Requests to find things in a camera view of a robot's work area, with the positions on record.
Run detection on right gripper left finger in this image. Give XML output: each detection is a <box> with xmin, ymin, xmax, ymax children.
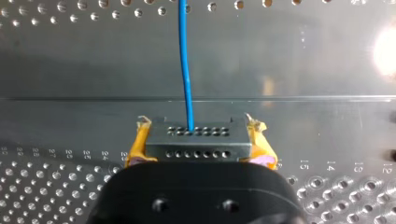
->
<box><xmin>124</xmin><ymin>115</ymin><xmax>159</xmax><ymax>169</ymax></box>

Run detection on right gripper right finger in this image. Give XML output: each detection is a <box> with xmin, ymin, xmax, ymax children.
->
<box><xmin>238</xmin><ymin>112</ymin><xmax>278</xmax><ymax>171</ymax></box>

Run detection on blue cable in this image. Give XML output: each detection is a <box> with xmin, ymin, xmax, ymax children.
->
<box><xmin>145</xmin><ymin>0</ymin><xmax>253</xmax><ymax>163</ymax></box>

